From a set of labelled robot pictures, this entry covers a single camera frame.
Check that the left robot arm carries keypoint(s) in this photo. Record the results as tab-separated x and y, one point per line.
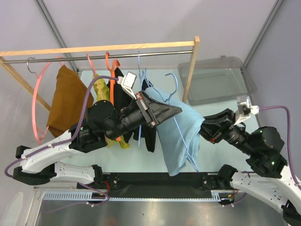
43	164

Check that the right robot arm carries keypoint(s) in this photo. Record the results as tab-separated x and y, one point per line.
263	146

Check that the clear plastic bin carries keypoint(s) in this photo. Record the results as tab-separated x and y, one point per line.
219	79

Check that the white cable duct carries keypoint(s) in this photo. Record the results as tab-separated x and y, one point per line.
92	196

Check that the black trousers on orange hanger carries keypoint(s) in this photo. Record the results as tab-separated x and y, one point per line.
121	99

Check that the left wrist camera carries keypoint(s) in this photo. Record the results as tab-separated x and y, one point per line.
127	82

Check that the yellow trousers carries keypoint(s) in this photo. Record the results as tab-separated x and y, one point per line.
103	93

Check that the orange plastic hanger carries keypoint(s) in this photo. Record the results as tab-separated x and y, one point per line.
115	64

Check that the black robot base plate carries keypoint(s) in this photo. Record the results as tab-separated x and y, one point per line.
189	183

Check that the wooden clothes rack frame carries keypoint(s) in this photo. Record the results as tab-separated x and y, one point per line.
195	44

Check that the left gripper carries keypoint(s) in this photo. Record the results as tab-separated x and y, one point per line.
156	112

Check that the pink wire hanger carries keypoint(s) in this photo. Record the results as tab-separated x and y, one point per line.
92	66

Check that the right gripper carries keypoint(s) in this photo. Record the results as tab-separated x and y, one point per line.
223	122

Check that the black trousers on blue hanger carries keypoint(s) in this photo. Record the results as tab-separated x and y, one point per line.
149	134

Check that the brown trousers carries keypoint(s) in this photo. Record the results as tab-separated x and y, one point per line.
67	101

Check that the pink plastic hanger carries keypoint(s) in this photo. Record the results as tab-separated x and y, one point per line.
38	134

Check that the light blue trousers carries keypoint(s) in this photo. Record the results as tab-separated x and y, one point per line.
183	131

